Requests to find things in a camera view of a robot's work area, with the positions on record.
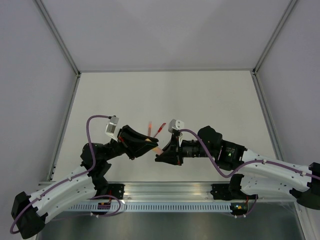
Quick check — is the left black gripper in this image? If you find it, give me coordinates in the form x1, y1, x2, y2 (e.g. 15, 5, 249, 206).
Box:
103, 124, 160, 162

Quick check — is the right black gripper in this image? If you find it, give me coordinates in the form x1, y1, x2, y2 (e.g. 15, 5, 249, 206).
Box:
155, 133, 215, 166

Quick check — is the orange marker pen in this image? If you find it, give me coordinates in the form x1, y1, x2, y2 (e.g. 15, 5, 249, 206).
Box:
152, 146, 161, 155

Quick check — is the orange grip clear pen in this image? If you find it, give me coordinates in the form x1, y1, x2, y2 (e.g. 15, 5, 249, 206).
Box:
147, 121, 153, 137

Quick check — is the red grip clear pen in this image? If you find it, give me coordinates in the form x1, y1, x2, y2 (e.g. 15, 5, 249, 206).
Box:
153, 122, 166, 138

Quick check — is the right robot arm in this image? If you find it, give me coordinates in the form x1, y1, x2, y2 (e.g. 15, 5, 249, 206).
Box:
155, 126, 320, 210

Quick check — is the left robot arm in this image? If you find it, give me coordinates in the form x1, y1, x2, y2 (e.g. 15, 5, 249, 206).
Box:
10, 125, 158, 239

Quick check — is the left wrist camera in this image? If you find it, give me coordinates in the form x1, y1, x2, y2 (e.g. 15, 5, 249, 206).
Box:
105, 115, 120, 141

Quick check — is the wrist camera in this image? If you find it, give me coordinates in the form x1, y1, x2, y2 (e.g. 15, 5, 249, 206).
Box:
168, 119, 185, 146
105, 115, 120, 141

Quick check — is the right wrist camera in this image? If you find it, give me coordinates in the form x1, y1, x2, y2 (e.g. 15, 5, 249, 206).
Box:
168, 119, 185, 146

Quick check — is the aluminium mounting rail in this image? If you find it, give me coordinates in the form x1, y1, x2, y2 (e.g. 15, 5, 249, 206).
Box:
37, 181, 307, 202

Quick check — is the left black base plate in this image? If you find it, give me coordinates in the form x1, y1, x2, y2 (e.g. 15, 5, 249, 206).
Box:
98, 183, 125, 200

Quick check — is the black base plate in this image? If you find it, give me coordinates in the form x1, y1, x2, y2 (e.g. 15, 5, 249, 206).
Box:
210, 183, 237, 201
98, 183, 125, 200

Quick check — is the white slotted cable duct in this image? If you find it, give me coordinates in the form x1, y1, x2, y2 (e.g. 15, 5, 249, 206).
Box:
67, 201, 232, 213

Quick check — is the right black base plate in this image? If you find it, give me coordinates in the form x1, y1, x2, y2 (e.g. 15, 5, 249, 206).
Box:
210, 183, 237, 201

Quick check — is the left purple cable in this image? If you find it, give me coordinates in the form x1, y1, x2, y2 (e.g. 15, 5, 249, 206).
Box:
9, 114, 118, 234

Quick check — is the left aluminium frame post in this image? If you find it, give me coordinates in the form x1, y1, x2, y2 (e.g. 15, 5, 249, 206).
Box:
33, 0, 81, 78

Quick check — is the aluminium frame post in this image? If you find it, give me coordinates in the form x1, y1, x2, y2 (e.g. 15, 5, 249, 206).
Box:
252, 0, 300, 75
33, 0, 81, 78

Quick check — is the right aluminium frame post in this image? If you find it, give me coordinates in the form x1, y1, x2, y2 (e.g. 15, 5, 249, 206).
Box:
252, 0, 300, 75

